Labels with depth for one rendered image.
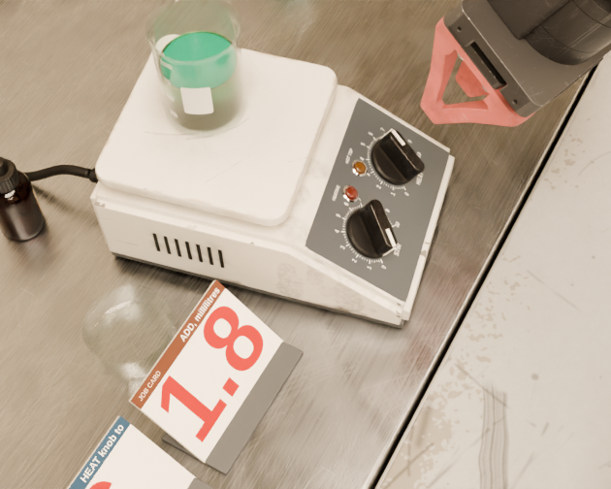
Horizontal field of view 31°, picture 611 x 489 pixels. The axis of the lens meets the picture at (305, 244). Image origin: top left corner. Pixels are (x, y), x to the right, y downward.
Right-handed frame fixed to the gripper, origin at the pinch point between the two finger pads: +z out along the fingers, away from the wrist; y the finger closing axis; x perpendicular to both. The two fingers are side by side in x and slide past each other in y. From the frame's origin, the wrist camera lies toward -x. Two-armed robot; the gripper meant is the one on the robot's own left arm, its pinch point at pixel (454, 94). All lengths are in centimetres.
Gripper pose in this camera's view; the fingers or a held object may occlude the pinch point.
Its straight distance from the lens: 64.9
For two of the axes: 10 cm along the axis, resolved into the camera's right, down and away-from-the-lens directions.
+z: -4.5, 3.3, 8.3
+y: -6.6, 5.1, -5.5
